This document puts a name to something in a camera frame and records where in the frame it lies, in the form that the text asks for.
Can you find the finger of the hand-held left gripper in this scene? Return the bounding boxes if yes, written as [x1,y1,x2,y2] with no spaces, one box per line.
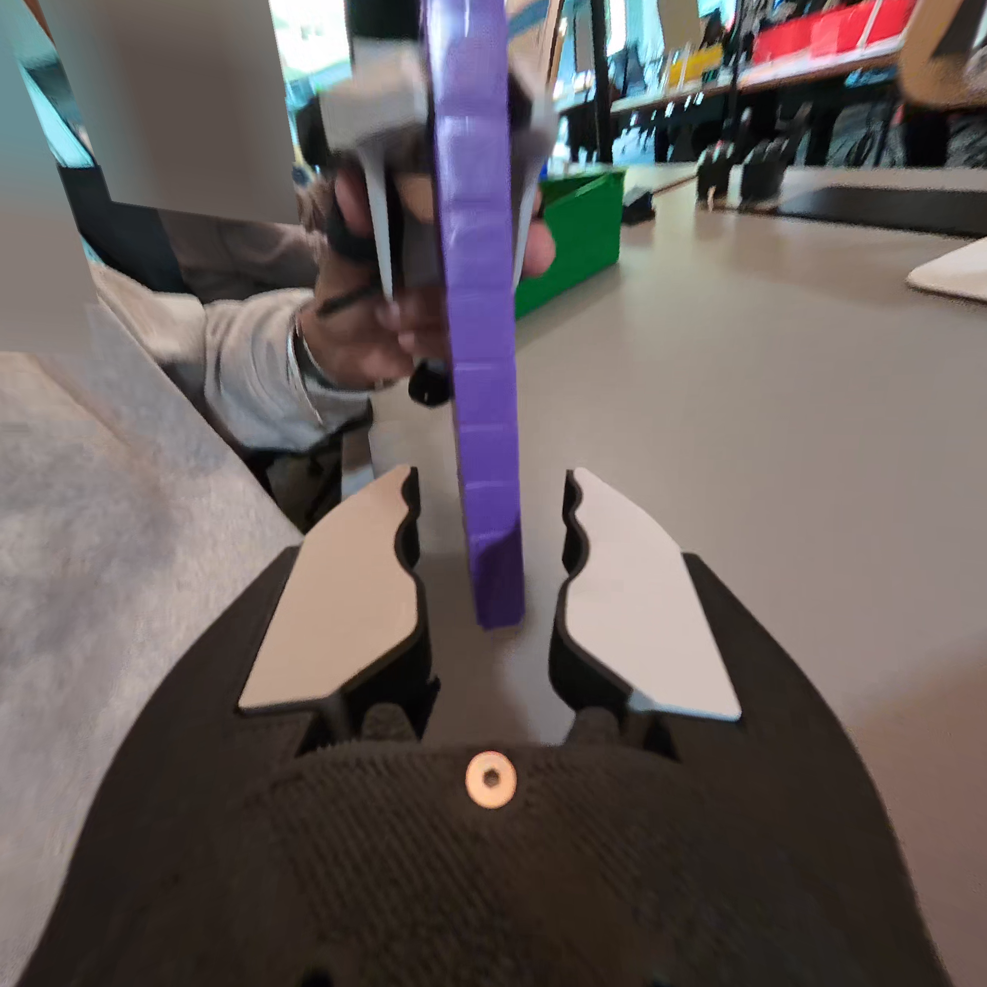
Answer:
[509,116,558,296]
[358,131,404,303]

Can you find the person's grey hoodie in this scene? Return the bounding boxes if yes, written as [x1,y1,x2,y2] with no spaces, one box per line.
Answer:
[0,304,303,987]

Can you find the green plastic bin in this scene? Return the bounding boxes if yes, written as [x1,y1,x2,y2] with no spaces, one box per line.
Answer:
[513,167,628,319]

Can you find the purple linked cube stick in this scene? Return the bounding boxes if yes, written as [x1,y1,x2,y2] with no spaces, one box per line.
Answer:
[423,0,527,631]

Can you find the yellow bin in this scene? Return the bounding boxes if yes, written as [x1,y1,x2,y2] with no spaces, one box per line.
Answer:
[665,45,727,87]

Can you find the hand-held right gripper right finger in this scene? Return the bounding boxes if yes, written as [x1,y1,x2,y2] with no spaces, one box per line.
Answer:
[549,466,743,723]

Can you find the silver chain bracelet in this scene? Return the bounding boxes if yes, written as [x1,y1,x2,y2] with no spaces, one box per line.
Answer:
[287,312,328,390]

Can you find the person's left forearm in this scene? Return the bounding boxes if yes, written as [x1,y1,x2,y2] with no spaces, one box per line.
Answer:
[99,287,373,453]

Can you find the red bin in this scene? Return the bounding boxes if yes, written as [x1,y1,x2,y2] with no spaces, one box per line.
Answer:
[752,14,820,64]
[817,0,920,49]

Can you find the white metal board stand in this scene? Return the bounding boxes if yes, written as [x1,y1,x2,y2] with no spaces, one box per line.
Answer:
[906,237,987,304]

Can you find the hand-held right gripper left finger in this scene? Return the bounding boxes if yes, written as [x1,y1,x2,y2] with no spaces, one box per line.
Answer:
[236,465,430,714]

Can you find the black pillar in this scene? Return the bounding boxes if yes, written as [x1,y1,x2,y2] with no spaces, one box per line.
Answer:
[588,0,615,167]

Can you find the long wooden workbench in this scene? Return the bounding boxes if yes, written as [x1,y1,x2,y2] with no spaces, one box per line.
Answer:
[609,39,903,117]

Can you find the black holder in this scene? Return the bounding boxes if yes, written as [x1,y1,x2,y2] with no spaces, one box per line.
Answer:
[740,141,789,211]
[696,142,743,207]

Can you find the black desk mat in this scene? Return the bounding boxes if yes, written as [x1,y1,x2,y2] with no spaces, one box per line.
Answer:
[777,185,987,237]

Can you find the black office chair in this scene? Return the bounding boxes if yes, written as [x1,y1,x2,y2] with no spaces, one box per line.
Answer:
[247,412,375,533]

